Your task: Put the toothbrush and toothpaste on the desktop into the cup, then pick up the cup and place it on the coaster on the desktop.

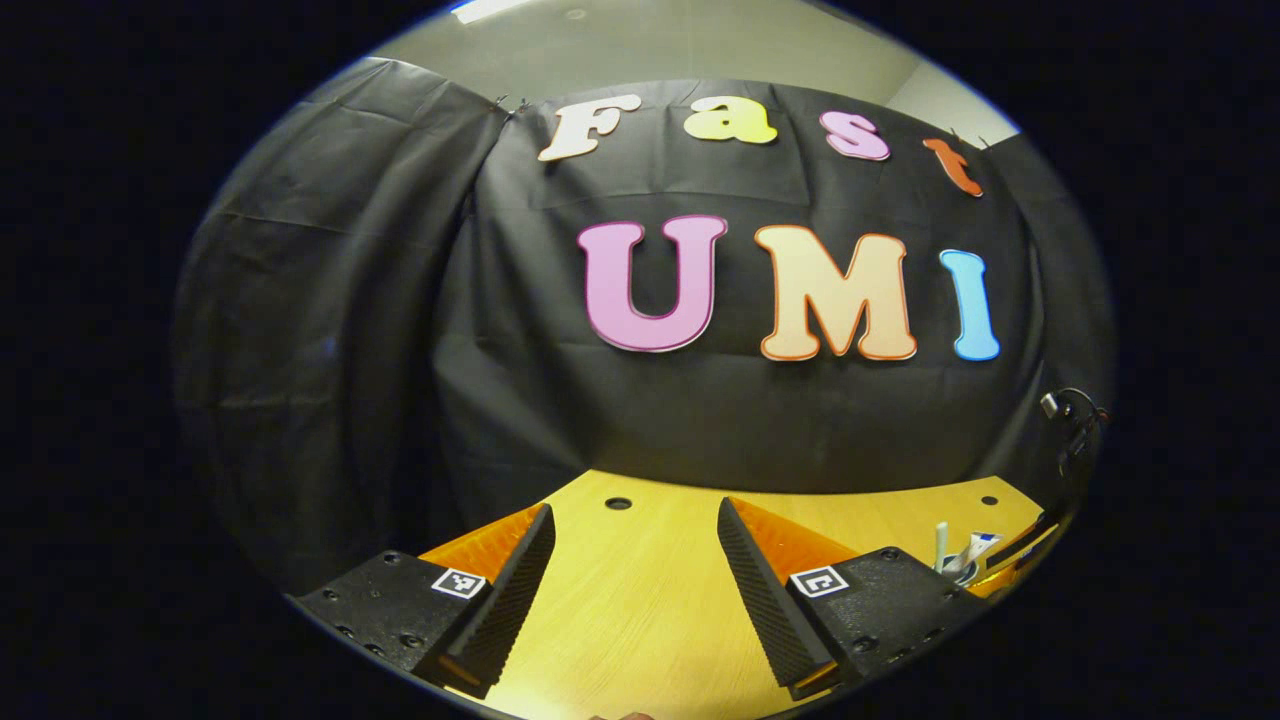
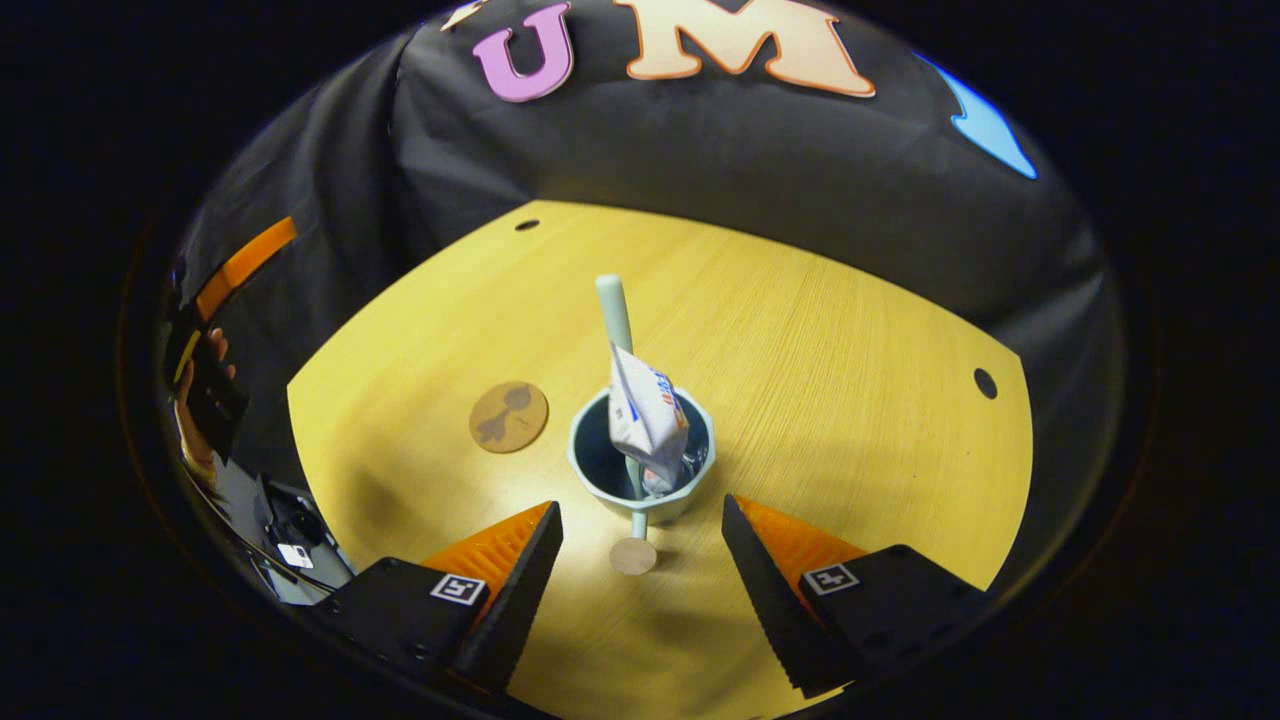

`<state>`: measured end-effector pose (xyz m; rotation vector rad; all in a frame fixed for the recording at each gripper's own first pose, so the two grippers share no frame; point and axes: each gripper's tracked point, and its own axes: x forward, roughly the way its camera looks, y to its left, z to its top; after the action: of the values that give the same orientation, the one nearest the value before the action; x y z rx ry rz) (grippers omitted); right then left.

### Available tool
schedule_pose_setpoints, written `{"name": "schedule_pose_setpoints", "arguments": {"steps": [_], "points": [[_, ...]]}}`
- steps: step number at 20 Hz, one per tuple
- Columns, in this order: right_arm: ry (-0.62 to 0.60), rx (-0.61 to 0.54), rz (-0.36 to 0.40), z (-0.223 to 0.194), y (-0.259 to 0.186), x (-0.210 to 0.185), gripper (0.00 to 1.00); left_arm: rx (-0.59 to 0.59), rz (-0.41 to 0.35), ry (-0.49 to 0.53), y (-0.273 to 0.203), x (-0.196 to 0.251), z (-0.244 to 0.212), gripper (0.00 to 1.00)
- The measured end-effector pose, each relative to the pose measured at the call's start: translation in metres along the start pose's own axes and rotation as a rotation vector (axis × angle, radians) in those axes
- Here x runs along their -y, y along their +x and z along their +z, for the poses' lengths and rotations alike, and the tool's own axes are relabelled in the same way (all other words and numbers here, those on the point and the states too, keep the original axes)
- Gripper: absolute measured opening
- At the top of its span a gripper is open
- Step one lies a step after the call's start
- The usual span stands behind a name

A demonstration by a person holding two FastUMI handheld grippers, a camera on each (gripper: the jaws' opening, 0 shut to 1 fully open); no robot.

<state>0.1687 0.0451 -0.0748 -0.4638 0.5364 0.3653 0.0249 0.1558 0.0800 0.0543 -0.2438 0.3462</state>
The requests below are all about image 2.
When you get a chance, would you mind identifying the yellow wooden desktop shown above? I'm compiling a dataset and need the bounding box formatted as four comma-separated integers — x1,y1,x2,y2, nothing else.
287,200,1034,720

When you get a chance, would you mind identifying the light blue cup wooden handle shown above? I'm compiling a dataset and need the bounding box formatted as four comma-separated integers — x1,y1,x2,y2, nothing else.
567,388,717,577

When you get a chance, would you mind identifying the brown round coaster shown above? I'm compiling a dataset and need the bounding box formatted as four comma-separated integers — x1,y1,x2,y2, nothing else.
468,381,550,455

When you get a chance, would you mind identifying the grey device with white label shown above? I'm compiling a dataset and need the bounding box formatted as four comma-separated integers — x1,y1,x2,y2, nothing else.
215,460,357,607

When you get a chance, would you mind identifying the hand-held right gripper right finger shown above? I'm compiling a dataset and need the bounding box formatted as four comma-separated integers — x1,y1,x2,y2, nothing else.
721,494,990,699

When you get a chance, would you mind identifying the black backdrop cloth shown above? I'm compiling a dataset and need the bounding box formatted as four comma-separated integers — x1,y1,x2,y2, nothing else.
160,0,1126,601

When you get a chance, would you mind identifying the pale green toothbrush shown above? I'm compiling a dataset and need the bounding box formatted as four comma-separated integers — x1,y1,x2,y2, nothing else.
595,274,649,499

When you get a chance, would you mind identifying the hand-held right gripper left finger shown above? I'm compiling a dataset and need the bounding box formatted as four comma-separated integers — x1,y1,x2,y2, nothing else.
318,500,564,696

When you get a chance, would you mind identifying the white toothpaste tube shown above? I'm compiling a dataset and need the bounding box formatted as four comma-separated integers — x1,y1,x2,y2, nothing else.
608,343,691,496

